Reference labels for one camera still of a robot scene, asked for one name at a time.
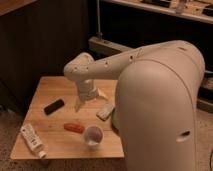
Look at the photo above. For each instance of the white sponge block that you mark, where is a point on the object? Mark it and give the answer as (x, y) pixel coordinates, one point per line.
(105, 112)

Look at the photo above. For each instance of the white ceramic cup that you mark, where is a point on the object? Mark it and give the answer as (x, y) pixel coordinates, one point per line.
(93, 136)

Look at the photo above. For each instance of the grey metal beam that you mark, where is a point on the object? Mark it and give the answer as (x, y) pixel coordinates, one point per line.
(106, 47)

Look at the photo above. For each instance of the metal pole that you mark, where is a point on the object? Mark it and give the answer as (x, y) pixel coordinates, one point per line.
(99, 33)

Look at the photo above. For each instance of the green plate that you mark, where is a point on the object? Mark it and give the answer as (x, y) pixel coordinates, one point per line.
(114, 122)

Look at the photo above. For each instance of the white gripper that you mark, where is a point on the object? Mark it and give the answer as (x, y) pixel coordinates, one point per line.
(87, 90)

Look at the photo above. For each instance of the wooden table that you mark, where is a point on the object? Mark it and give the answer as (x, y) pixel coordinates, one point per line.
(60, 143)

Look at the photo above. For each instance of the red pepper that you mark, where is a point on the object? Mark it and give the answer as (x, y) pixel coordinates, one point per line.
(74, 128)

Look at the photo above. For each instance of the background shelf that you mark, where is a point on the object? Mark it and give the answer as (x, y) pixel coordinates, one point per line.
(187, 9)

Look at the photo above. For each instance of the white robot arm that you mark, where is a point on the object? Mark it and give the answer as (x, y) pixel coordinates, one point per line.
(155, 101)

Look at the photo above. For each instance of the black remote control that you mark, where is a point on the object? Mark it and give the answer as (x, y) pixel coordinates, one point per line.
(53, 106)

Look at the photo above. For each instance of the white tube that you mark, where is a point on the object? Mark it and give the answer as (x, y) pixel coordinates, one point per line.
(33, 141)

